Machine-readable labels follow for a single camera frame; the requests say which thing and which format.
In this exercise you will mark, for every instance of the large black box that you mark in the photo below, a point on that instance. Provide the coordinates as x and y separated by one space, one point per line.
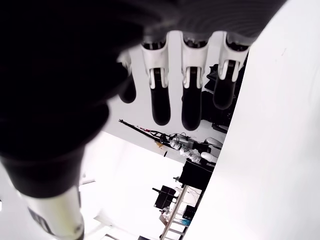
196 172

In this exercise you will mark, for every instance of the aluminium frame rack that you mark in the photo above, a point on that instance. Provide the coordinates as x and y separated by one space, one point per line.
175 220

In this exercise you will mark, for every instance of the small black box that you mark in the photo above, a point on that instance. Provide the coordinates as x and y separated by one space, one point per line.
165 197

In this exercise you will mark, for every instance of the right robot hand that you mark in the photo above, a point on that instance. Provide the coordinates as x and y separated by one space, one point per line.
57 75

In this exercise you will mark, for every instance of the black tripod pole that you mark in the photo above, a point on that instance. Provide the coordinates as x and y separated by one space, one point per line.
140 131

